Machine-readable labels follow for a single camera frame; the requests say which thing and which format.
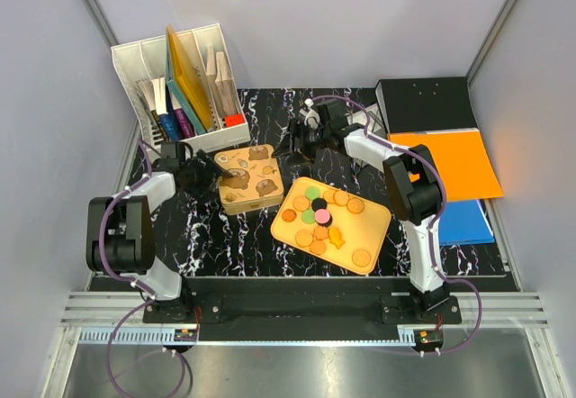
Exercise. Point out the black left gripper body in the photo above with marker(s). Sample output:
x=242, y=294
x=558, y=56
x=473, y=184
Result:
x=199, y=179

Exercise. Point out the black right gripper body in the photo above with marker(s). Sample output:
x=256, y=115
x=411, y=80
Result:
x=310, y=140

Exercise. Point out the brown compartment cookie box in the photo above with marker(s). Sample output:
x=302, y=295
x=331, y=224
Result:
x=235, y=201

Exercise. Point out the silver tin lid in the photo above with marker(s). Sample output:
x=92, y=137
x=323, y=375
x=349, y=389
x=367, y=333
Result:
x=252, y=168

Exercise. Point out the yellow cookie tray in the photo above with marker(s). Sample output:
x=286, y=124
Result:
x=356, y=223

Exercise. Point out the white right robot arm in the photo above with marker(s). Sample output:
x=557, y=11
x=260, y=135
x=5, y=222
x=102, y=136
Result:
x=415, y=191

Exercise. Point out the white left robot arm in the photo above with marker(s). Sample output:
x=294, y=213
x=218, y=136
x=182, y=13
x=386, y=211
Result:
x=119, y=238

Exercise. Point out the green macaron cookie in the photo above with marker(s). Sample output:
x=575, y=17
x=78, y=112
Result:
x=312, y=192

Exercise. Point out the black sandwich cookie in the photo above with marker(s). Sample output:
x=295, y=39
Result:
x=318, y=204

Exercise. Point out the grey booklet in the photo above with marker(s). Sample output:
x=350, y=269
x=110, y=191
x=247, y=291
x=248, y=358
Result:
x=371, y=117

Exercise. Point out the white file organizer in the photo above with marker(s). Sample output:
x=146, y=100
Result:
x=141, y=68

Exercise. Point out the pink macaron cookie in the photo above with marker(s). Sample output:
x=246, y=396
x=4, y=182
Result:
x=322, y=216

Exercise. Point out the yellow folder in organizer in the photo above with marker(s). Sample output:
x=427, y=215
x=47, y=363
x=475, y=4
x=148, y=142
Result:
x=185, y=84

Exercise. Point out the round tan biscuit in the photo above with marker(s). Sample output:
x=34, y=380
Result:
x=361, y=258

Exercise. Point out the black binder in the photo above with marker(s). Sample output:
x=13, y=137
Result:
x=425, y=104

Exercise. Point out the orange folder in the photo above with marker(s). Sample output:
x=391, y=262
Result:
x=461, y=160

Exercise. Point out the blue folder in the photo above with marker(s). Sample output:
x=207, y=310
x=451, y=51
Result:
x=464, y=223

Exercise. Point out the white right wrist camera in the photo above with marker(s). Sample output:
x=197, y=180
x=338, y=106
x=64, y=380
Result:
x=309, y=112

